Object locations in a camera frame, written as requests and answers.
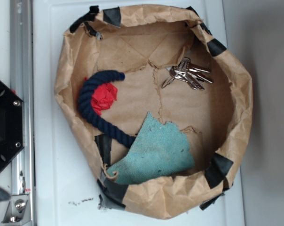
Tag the silver key bunch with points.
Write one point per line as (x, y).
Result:
(188, 72)

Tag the brown paper bag bin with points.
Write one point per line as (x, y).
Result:
(131, 47)

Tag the teal cloth piece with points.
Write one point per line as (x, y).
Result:
(159, 150)

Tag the red crumpled paper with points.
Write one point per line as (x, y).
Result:
(103, 97)

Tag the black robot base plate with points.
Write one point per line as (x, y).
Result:
(11, 125)

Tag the aluminium rail frame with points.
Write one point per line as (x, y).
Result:
(21, 209)

